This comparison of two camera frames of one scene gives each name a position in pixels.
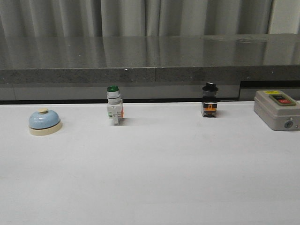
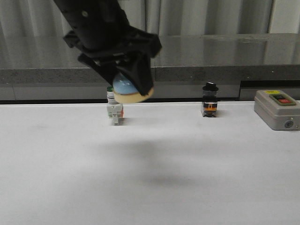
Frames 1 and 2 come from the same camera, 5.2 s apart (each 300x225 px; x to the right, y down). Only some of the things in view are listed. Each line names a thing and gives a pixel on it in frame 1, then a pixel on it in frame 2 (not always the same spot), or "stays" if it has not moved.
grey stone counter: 147,68 stays
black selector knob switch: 209,105 stays
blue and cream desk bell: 44,122 to 124,92
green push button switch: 115,106 stays
